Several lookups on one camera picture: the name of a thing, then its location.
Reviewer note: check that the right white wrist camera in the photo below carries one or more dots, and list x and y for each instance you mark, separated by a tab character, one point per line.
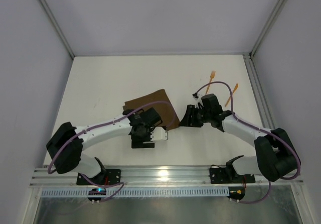
197	97

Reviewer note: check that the aluminium rail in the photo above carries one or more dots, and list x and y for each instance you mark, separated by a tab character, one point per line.
261	102
139	175

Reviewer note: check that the right aluminium frame post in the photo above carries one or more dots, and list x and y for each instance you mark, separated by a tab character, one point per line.
273	16

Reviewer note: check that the orange plastic knife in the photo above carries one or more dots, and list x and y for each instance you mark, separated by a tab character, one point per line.
233	91

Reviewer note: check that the orange plastic fork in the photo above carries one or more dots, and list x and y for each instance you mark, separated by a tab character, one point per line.
212	76

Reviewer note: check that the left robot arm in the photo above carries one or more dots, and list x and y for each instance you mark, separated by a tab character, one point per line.
66	146

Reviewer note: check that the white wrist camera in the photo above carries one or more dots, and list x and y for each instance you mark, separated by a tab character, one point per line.
159	134
197	97

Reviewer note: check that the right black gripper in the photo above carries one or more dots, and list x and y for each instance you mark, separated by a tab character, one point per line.
194	116

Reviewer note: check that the left controller board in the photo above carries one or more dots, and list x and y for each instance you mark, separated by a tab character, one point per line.
96	195

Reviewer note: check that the left aluminium frame post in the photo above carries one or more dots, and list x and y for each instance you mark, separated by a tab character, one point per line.
52	19

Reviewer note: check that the aluminium frame post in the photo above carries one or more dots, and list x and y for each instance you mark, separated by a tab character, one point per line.
52	19
273	16

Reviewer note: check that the right side aluminium rail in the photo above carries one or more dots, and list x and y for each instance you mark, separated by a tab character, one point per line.
261	102

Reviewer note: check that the slotted cable duct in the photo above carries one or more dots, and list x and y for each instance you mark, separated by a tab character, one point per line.
147	192

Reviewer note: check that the controller board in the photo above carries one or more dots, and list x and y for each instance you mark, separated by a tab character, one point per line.
236	195
96	195

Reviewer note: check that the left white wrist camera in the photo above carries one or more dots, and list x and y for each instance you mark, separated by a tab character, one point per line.
159	134

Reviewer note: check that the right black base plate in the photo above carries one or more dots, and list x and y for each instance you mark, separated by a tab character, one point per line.
227	175

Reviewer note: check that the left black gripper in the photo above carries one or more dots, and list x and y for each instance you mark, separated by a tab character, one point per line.
142	144

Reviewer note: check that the front aluminium rail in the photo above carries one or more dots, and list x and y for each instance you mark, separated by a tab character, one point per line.
139	175

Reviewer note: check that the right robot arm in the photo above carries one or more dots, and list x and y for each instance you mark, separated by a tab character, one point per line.
275	156

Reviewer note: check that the right controller board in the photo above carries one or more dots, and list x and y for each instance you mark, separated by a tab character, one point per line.
236	195

